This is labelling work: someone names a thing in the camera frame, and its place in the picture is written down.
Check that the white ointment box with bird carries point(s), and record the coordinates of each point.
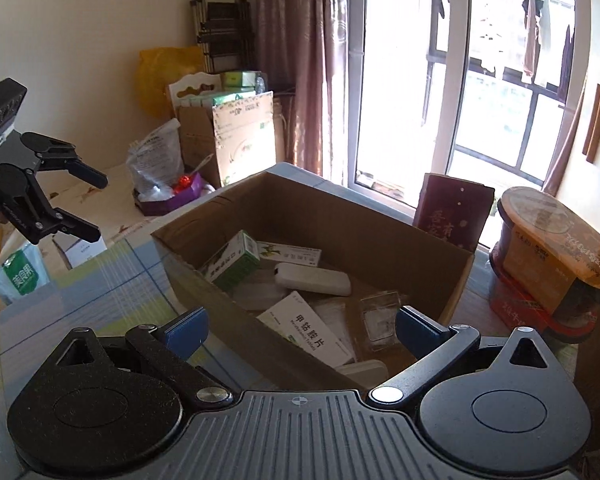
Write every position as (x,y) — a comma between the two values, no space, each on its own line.
(305,256)

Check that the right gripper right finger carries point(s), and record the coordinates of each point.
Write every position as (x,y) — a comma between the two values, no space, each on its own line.
(438,350)

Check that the window frame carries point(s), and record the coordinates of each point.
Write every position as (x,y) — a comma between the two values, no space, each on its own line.
(481,90)

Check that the yellow plastic bag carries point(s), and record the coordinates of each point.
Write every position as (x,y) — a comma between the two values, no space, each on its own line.
(156,69)

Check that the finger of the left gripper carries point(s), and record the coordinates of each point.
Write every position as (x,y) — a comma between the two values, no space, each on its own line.
(61,221)
(57,155)

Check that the white green snack bag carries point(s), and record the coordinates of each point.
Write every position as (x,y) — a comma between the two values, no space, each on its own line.
(21,273)

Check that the brown cardboard box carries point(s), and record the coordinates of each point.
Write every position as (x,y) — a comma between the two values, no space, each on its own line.
(373,244)

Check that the white green tablet box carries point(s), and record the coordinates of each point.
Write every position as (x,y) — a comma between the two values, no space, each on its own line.
(295,320)

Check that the pink curtain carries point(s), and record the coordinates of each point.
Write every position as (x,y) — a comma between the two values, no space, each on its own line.
(302,45)

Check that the folded step ladder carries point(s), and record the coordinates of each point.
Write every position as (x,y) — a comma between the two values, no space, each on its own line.
(224,32)

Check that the maroon gift bag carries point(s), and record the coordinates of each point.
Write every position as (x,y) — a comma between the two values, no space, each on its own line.
(453,209)

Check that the stacked instant noodle bowls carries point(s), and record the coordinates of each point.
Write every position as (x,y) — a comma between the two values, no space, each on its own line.
(546,266)

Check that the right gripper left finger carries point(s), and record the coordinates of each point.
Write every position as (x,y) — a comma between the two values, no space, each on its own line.
(166,351)

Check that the checked bed sheet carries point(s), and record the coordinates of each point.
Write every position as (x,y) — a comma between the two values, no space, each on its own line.
(77,402)

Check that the green mouth spray box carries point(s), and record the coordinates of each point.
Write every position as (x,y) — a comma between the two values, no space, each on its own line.
(232,263)

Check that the clear plastic square container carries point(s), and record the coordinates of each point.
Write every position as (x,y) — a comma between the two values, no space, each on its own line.
(378,313)

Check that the purple tray with items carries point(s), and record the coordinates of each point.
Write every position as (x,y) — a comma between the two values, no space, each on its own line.
(160,200)

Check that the cardboard carton with print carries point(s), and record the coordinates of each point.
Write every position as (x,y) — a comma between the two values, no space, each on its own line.
(232,141)

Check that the white rectangular plastic case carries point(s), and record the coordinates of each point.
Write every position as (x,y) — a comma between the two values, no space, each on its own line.
(312,279)

